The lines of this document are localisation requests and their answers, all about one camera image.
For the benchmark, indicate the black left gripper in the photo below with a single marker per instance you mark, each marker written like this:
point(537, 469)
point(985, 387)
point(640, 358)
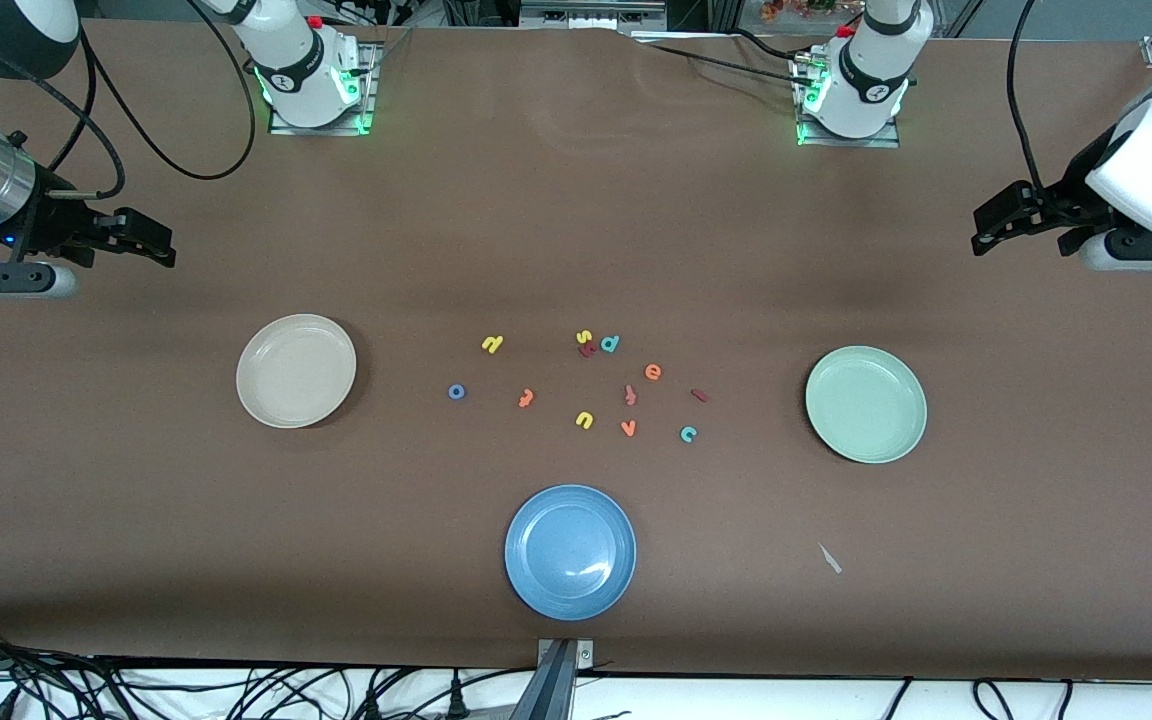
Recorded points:
point(1067, 196)

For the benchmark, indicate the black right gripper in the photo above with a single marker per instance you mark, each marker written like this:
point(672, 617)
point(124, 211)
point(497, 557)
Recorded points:
point(42, 226)

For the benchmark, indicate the yellow foam letter u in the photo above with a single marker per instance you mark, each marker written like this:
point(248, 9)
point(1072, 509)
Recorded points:
point(584, 419)
point(492, 343)

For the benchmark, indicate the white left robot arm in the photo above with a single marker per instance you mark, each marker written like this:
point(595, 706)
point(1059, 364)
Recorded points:
point(871, 70)

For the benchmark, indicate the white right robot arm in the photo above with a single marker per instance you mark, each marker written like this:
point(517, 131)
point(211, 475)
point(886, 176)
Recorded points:
point(296, 60)

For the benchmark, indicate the beige brown plate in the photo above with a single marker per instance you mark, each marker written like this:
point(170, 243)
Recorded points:
point(296, 370)

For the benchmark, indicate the light green plate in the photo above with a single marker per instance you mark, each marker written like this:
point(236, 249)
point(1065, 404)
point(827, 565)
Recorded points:
point(866, 404)

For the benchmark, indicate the brown table cover mat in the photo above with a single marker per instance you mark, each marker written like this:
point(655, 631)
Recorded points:
point(136, 500)

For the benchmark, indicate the small white paper scrap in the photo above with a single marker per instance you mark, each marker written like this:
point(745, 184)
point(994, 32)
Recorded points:
point(829, 558)

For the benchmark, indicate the teal foam letter p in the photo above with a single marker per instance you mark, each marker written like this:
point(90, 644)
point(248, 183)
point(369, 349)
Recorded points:
point(610, 343)

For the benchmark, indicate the grey equipment box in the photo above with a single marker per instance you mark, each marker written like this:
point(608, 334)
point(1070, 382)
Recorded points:
point(591, 14)

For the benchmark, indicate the blue plate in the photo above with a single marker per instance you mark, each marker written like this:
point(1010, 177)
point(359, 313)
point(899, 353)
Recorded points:
point(570, 552)

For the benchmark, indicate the black power plug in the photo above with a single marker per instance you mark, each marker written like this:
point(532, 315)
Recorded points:
point(456, 700)

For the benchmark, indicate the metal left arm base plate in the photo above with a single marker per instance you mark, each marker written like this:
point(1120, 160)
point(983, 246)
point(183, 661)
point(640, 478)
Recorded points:
point(856, 143)

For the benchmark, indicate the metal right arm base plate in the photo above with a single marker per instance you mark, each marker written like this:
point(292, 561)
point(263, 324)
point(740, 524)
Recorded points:
point(368, 95)

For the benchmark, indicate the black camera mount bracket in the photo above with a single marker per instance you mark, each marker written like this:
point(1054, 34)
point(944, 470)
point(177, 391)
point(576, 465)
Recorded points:
point(548, 690)

